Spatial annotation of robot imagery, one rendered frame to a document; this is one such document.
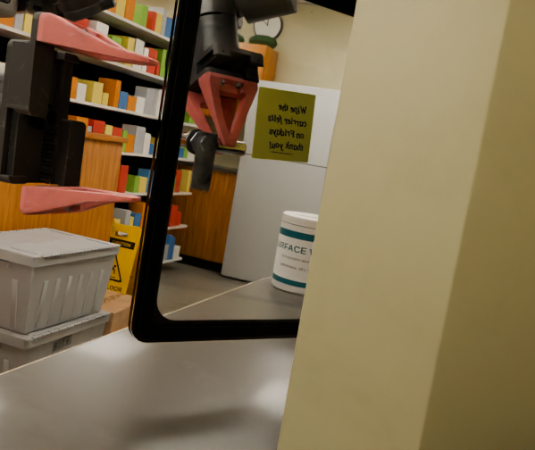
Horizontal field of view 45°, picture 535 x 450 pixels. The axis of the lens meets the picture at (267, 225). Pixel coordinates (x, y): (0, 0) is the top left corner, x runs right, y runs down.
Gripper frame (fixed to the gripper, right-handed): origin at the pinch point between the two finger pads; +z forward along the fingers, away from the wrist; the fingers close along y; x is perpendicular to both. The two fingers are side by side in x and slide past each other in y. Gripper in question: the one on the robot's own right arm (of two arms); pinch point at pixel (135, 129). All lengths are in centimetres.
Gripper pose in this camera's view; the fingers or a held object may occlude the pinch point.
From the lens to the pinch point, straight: 47.3
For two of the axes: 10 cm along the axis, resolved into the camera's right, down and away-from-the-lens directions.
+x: 3.4, -0.5, 9.4
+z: 9.3, 1.8, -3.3
